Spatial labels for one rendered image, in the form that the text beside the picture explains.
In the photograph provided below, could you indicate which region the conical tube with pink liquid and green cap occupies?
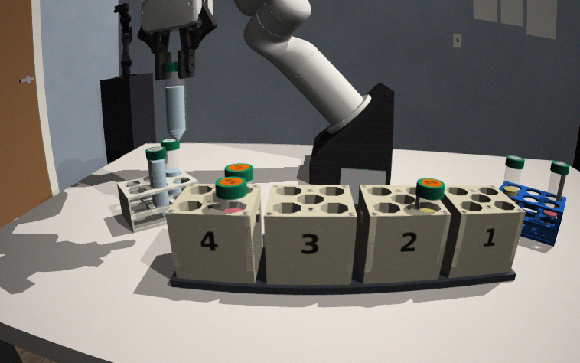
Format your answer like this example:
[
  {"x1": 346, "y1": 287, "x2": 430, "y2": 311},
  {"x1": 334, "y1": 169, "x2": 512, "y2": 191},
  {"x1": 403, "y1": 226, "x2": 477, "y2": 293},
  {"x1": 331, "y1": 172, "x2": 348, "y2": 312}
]
[{"x1": 215, "y1": 177, "x2": 247, "y2": 213}]

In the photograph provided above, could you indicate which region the green-capped tube with grey dot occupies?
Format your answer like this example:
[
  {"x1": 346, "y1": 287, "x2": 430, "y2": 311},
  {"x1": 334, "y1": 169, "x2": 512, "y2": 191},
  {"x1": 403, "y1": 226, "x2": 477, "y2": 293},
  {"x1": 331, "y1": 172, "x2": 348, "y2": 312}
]
[{"x1": 502, "y1": 155, "x2": 525, "y2": 196}]

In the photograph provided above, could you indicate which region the blue tube rack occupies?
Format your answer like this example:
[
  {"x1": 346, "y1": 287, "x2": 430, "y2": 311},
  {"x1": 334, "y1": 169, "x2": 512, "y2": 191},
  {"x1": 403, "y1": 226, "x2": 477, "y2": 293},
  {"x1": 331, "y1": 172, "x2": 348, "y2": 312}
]
[{"x1": 507, "y1": 185, "x2": 566, "y2": 247}]

